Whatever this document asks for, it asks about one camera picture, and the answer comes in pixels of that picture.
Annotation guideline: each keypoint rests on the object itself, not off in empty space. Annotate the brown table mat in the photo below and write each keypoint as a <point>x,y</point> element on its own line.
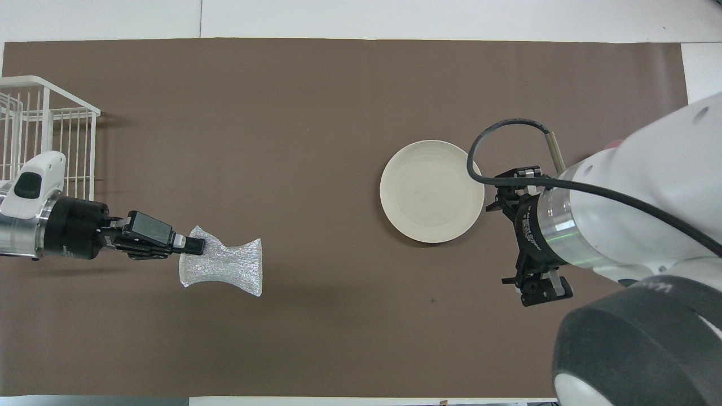
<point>316,141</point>

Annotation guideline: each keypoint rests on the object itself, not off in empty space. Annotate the cream round plate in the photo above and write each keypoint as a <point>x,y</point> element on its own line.
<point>431,192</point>

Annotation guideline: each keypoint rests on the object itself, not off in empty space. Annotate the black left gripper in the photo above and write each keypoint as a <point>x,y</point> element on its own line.
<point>73,228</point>

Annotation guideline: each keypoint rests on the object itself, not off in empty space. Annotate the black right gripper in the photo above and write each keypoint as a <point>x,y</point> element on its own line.
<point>536,231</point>

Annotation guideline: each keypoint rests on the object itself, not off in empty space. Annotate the plastic wrapper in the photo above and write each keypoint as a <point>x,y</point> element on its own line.
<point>231,265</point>

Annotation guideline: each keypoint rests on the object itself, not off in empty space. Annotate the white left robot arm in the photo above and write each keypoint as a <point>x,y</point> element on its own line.
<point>25,220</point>

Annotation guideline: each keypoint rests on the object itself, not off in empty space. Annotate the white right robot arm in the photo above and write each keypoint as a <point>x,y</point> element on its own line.
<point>648,186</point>

